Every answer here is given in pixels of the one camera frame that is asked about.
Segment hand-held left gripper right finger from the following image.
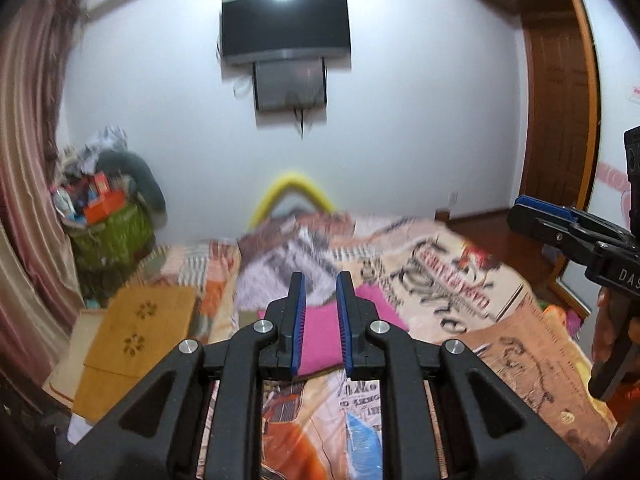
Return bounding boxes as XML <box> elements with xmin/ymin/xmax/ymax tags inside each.
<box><xmin>336</xmin><ymin>271</ymin><xmax>586</xmax><ymax>480</ymax></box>

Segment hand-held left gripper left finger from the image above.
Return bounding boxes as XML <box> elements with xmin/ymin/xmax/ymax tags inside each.
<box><xmin>60</xmin><ymin>272</ymin><xmax>307</xmax><ymax>480</ymax></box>

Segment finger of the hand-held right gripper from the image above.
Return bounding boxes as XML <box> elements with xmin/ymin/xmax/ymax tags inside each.
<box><xmin>514</xmin><ymin>194</ymin><xmax>632</xmax><ymax>244</ymax></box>
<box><xmin>506</xmin><ymin>206</ymin><xmax>597</xmax><ymax>262</ymax></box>

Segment pink pants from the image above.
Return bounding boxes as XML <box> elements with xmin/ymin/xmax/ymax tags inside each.
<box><xmin>257</xmin><ymin>282</ymin><xmax>412</xmax><ymax>379</ymax></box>

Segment person's right hand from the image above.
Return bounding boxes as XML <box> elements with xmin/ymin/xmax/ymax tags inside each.
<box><xmin>591</xmin><ymin>290</ymin><xmax>623</xmax><ymax>366</ymax></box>

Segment brown wooden door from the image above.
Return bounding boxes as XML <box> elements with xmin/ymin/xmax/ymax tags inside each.
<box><xmin>519</xmin><ymin>10</ymin><xmax>601</xmax><ymax>213</ymax></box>

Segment printed blanket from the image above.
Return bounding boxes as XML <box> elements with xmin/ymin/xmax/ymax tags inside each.
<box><xmin>140</xmin><ymin>211</ymin><xmax>622</xmax><ymax>480</ymax></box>

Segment white wood-framed wardrobe door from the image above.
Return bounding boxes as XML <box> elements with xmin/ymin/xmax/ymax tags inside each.
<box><xmin>552</xmin><ymin>0</ymin><xmax>640</xmax><ymax>322</ymax></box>

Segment yellow foam tube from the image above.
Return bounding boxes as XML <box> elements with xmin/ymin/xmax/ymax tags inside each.
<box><xmin>248</xmin><ymin>172</ymin><xmax>334</xmax><ymax>231</ymax></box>

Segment green patterned bag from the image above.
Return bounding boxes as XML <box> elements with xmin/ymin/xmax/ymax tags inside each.
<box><xmin>67</xmin><ymin>200</ymin><xmax>157</xmax><ymax>274</ymax></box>

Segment orange box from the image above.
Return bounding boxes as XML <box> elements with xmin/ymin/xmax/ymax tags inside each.
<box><xmin>82</xmin><ymin>189</ymin><xmax>127</xmax><ymax>226</ymax></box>

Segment crumpled white plastic bags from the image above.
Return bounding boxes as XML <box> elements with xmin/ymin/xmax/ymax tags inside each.
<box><xmin>81</xmin><ymin>127</ymin><xmax>129</xmax><ymax>162</ymax></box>

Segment striped pink curtain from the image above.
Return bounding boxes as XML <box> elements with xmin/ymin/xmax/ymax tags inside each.
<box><xmin>0</xmin><ymin>0</ymin><xmax>89</xmax><ymax>377</ymax></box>

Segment black hanging cable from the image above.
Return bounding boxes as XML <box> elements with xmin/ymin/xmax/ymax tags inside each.
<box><xmin>290</xmin><ymin>91</ymin><xmax>314</xmax><ymax>141</ymax></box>

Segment small black wall monitor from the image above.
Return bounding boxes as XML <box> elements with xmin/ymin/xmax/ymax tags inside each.
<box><xmin>253</xmin><ymin>57</ymin><xmax>329</xmax><ymax>112</ymax></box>

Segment black wall television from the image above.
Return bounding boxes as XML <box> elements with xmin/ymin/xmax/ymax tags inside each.
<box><xmin>221</xmin><ymin>0</ymin><xmax>351</xmax><ymax>67</ymax></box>

